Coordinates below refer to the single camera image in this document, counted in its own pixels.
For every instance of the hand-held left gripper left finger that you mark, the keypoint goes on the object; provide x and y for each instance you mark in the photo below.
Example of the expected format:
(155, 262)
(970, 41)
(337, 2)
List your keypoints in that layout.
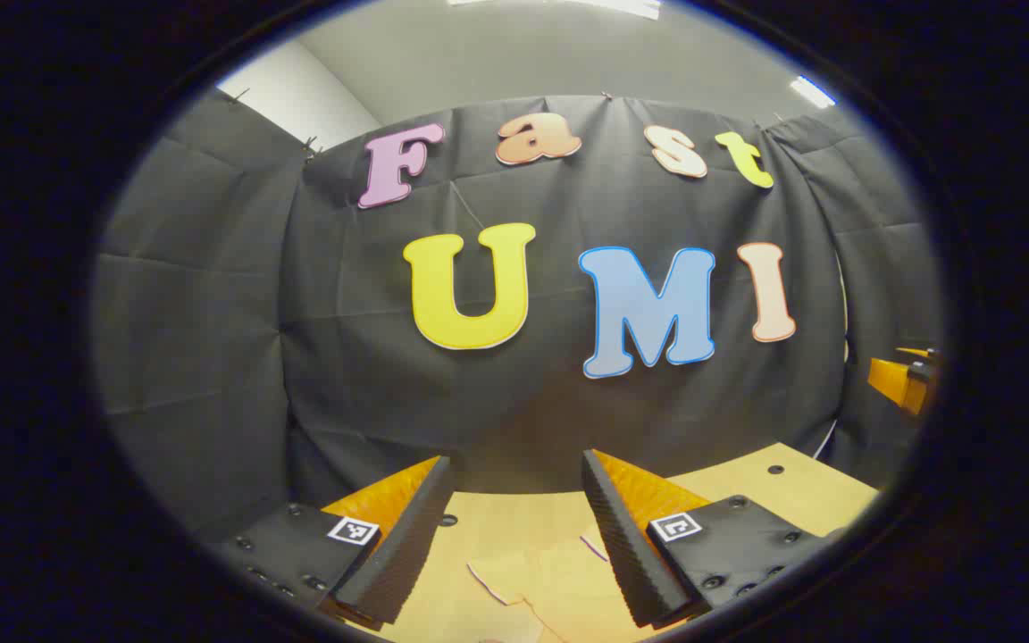
(407, 545)

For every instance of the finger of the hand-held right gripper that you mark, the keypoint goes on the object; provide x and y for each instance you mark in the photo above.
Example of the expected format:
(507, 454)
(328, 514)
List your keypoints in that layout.
(894, 379)

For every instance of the orange T-shirt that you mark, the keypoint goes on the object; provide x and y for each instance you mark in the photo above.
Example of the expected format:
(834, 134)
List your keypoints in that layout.
(550, 580)

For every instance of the black backdrop cloth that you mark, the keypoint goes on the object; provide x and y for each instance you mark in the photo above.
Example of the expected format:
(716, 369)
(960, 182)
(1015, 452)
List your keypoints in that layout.
(345, 357)

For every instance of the ceiling light panel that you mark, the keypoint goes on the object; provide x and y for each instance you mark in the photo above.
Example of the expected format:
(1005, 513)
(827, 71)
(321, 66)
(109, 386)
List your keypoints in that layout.
(604, 5)
(812, 91)

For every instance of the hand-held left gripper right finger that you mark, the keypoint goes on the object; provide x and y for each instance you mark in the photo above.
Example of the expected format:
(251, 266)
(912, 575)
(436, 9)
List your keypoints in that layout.
(622, 545)

